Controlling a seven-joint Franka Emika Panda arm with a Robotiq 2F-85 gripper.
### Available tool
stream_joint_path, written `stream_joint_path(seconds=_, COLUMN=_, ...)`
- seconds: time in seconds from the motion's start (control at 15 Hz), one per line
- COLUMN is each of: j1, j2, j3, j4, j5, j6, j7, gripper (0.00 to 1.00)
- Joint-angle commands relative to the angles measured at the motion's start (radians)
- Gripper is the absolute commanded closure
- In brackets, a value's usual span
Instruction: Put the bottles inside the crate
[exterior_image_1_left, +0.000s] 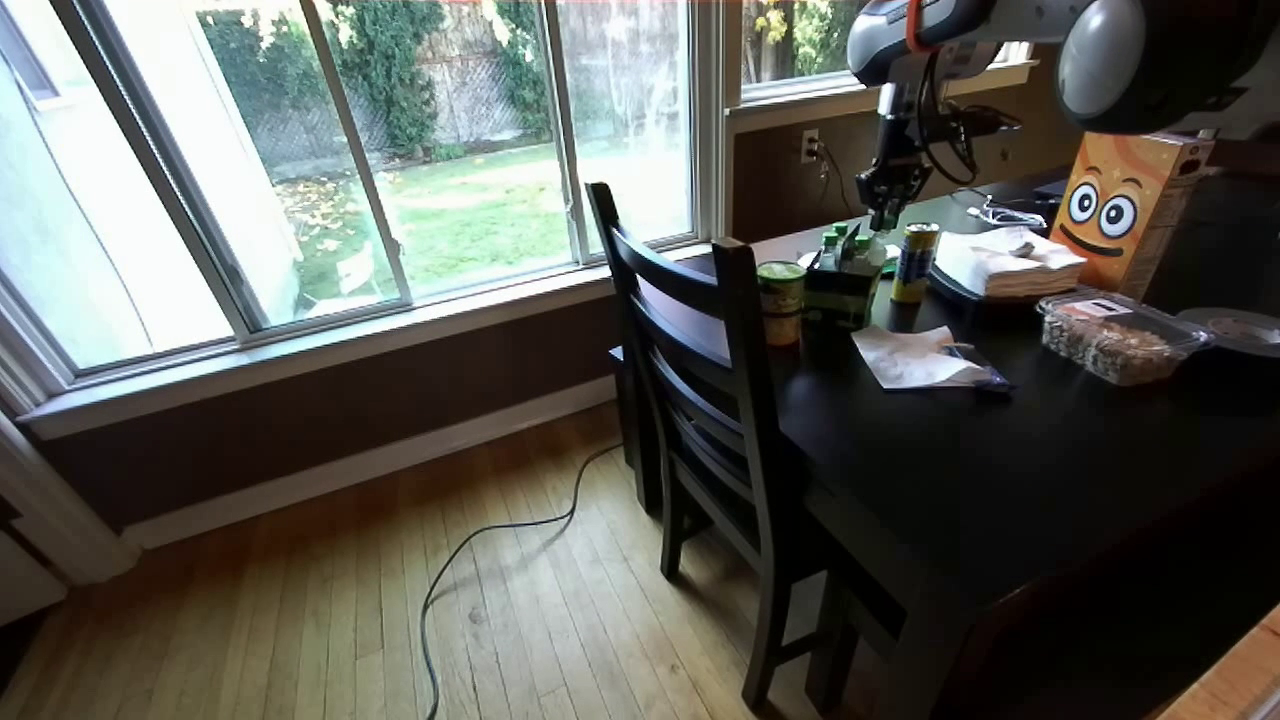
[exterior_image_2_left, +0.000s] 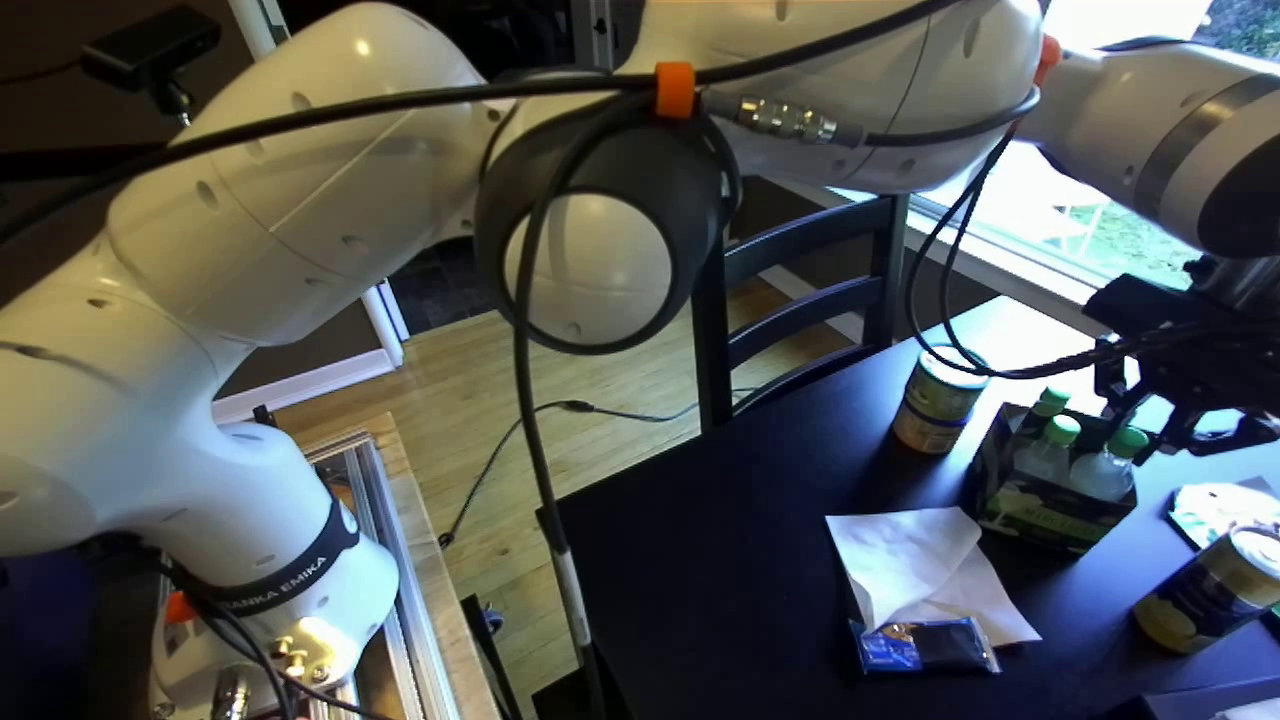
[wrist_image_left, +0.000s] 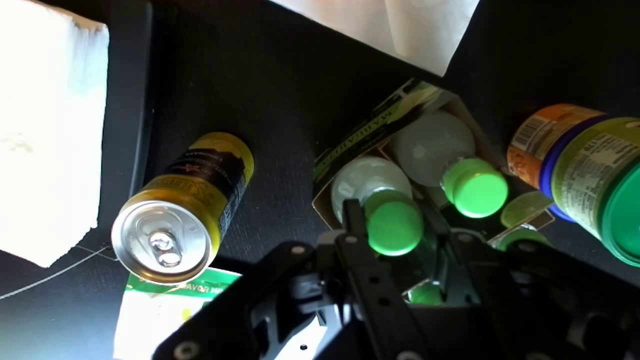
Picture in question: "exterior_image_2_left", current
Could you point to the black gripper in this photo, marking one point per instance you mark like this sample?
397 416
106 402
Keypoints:
1225 346

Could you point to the clear bottle with green cap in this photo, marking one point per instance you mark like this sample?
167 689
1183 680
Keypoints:
1107 473
1063 429
1051 402

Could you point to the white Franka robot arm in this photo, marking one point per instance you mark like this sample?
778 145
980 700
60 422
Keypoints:
267 242

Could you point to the dark cardboard bottle crate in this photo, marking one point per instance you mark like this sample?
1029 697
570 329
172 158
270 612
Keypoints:
1053 512

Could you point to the green white flat packet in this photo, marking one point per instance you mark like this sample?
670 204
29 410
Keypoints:
1225 509

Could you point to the yellow black drink can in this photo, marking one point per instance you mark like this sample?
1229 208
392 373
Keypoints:
1201 601

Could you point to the large white-framed window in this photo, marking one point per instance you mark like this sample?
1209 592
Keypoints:
1066 214

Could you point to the can with green lid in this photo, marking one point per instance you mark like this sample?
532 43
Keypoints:
934 404

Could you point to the white plastic bag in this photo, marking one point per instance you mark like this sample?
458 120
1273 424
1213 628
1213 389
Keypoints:
920 562

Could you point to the blue snack packet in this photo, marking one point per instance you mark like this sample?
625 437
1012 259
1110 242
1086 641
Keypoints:
920 650

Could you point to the dark wooden chair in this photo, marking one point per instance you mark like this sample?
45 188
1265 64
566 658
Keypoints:
713 335

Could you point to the small blue floor object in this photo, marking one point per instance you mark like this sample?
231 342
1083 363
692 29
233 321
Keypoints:
491 621

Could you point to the black floor bar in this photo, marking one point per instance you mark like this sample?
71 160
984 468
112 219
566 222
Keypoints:
491 667

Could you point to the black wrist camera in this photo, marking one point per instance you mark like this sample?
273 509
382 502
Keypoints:
1133 305

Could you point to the white metal frame rail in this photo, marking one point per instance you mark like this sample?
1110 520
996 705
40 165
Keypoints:
401 575

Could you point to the black mounted camera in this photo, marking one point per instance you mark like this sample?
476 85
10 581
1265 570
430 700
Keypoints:
144 47

